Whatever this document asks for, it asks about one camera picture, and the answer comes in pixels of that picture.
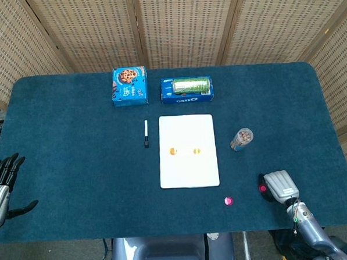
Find green drink can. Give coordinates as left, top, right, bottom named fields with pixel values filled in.
left=171, top=77, right=213, bottom=94

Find blue table cover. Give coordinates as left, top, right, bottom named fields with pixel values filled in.
left=0, top=59, right=347, bottom=245

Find blue floor cable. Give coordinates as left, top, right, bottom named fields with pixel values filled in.
left=101, top=238, right=112, bottom=260

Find dark blue Oreo box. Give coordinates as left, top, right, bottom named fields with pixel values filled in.
left=159, top=75, right=216, bottom=105

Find woven folding screen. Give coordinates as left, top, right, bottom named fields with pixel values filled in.
left=0, top=0, right=347, bottom=192

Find white marker black cap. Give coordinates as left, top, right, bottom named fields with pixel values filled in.
left=143, top=119, right=151, bottom=148

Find clear jar of wafer rolls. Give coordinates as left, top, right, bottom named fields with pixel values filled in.
left=229, top=127, right=255, bottom=152

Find grey robot torso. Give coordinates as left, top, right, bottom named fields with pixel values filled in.
left=109, top=231, right=236, bottom=260

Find light blue cookie box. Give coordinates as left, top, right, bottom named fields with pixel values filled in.
left=110, top=66, right=149, bottom=108

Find white magnetic whiteboard black frame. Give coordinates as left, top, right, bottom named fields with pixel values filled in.
left=156, top=113, right=221, bottom=190

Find metal table leg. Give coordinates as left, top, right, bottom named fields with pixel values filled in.
left=242, top=231, right=252, bottom=260

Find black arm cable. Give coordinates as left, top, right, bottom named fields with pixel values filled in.
left=290, top=200, right=302, bottom=236

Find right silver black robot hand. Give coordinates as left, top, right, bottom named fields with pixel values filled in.
left=256, top=169, right=301, bottom=205

